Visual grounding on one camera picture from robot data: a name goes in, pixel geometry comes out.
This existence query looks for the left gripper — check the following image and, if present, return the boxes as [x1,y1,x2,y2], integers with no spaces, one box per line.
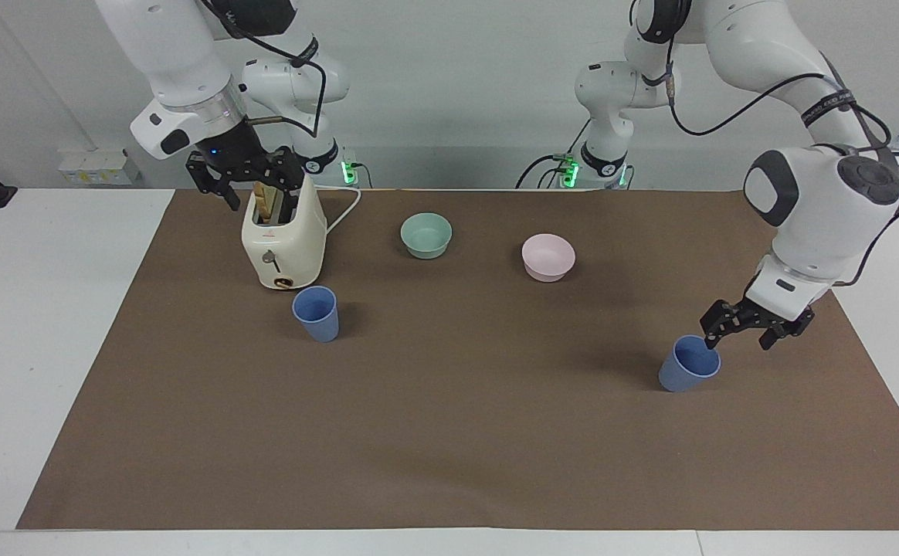
[700,292,816,354]

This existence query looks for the cream toaster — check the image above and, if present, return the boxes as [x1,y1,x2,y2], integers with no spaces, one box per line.
[240,173,329,292]

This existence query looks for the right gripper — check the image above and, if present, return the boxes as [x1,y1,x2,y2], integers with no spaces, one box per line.
[185,117,308,212]

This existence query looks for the white toaster cable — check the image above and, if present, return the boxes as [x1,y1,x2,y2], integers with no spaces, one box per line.
[314,185,363,233]

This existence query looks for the black cable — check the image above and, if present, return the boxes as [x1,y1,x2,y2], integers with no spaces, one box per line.
[629,0,894,152]
[834,207,899,289]
[201,0,329,140]
[516,154,575,191]

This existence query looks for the toast slice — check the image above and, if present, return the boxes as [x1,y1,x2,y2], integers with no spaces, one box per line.
[254,181,285,225]

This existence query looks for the blue cup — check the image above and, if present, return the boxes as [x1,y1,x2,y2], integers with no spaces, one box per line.
[291,285,341,344]
[657,334,723,394]

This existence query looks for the pink bowl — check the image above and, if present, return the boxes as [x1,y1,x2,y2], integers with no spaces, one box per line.
[521,233,577,283]

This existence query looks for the white wall socket box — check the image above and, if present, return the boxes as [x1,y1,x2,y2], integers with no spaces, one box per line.
[57,148,144,188]

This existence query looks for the green bowl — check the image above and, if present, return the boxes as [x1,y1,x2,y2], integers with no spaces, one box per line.
[399,212,454,260]

